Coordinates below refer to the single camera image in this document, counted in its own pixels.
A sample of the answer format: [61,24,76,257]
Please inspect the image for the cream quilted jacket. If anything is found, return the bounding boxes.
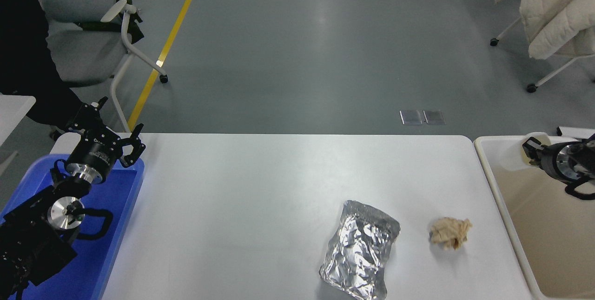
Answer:
[494,0,595,60]

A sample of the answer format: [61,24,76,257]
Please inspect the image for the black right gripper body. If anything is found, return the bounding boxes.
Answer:
[539,144,563,180]

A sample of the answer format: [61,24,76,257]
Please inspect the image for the silver floor plate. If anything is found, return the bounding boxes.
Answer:
[423,110,446,126]
[400,110,423,126]

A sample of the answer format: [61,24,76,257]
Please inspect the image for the grey padded white-framed chair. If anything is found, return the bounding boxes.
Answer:
[28,0,169,146]

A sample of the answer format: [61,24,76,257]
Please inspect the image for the tan paper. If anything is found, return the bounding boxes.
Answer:
[429,218,473,250]

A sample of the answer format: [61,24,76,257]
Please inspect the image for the small white side table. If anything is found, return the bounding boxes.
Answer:
[0,95,37,148]

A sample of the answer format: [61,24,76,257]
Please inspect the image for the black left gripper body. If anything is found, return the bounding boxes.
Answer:
[70,139,123,176]

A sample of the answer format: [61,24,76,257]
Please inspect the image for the blue plastic tray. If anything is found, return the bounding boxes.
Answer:
[0,154,145,300]

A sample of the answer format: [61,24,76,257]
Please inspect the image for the large pale plastic bin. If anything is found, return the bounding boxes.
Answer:
[473,133,595,300]

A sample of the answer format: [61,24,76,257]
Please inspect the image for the white chair holding jacket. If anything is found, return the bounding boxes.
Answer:
[489,16,595,93]

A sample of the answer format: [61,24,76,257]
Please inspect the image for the person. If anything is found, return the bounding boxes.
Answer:
[0,0,86,129]

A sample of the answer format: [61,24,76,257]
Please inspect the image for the flat white board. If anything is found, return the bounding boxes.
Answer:
[556,127,595,139]

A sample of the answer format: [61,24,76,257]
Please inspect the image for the silver foil tray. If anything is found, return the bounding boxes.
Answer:
[319,200,401,300]

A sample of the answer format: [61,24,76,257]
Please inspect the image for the white paper cup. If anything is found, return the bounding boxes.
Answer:
[500,133,551,172]

